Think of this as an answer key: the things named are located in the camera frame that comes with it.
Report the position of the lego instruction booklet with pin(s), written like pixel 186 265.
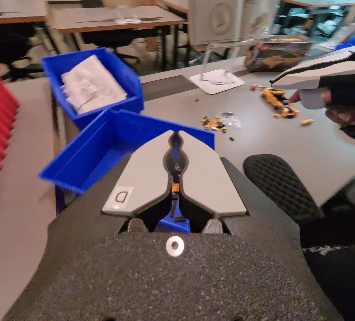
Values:
pixel 219 18

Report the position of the black mesh chair armrest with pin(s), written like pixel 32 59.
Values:
pixel 277 182

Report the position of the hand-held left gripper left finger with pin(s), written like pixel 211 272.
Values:
pixel 138 176

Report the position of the pile of small lego pieces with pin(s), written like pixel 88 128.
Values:
pixel 210 124

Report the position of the yellow lego side panel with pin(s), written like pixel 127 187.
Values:
pixel 307 122

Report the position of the black orange lego piece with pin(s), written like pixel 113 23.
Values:
pixel 175 187

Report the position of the clear plastic bag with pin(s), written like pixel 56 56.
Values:
pixel 233 120

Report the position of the black lego set box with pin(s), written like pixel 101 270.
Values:
pixel 277 57

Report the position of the heap of white paper bags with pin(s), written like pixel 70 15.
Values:
pixel 91 85

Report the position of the red lego minifigure piece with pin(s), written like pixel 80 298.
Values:
pixel 253 87

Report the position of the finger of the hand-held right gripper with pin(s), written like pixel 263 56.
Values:
pixel 327 59
pixel 299 81

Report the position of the white book stand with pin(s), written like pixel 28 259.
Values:
pixel 216 82

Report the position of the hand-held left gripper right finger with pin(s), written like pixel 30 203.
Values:
pixel 210 182

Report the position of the clear acrylic stand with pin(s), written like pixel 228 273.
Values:
pixel 127 16

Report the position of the person's right hand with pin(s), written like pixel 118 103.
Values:
pixel 342 115

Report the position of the yellow lego car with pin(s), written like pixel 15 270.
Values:
pixel 273 96

